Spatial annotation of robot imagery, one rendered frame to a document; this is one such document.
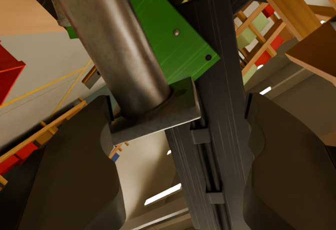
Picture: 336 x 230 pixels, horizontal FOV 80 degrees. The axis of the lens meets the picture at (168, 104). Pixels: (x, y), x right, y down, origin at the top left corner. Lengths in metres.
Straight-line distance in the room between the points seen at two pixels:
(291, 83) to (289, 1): 6.79
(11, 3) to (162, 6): 0.36
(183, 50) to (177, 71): 0.04
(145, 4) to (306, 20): 0.92
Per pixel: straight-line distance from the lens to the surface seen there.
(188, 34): 0.33
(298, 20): 1.14
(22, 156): 5.68
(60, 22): 0.32
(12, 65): 0.74
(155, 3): 0.32
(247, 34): 3.54
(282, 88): 7.86
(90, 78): 0.53
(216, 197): 0.47
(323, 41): 0.80
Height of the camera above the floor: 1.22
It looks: 8 degrees up
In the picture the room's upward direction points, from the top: 136 degrees clockwise
